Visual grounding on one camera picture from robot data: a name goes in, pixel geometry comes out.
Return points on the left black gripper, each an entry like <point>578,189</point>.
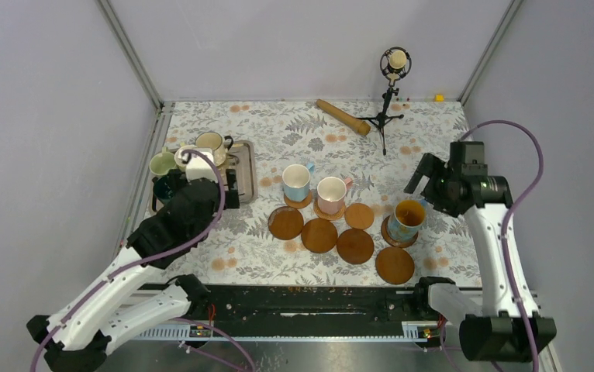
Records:
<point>231,196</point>

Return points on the blue mug orange inside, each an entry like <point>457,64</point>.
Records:
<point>405,221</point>

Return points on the floral patterned table mat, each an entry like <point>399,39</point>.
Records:
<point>240,248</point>

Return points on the dark green mug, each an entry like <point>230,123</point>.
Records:
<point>162,189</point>

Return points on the microphone on black tripod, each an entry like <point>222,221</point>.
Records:
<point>395,64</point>

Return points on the light green mug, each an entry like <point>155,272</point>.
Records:
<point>161,163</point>

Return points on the wooden rolling pin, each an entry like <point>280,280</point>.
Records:
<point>357,125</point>

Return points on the woven rattan coaster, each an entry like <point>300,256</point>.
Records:
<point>331,217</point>

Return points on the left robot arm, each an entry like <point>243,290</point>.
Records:
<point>81,335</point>

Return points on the metal serving tray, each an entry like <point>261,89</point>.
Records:
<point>240,159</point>

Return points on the light cork coaster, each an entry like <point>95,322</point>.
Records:
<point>299,204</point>
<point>359,216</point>

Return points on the pink mug white inside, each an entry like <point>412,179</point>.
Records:
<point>332,192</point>

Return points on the light blue mug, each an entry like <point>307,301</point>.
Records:
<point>296,181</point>

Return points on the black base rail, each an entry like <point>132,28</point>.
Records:
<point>309,312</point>

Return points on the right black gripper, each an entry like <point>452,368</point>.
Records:
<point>433,167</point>

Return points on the dark scuffed brown coaster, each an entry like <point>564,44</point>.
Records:
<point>391,241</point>

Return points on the beige mug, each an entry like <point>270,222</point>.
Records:
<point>219,145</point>

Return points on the glossy brown coaster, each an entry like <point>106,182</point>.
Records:
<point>285,223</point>

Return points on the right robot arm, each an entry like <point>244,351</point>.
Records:
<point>507,325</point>

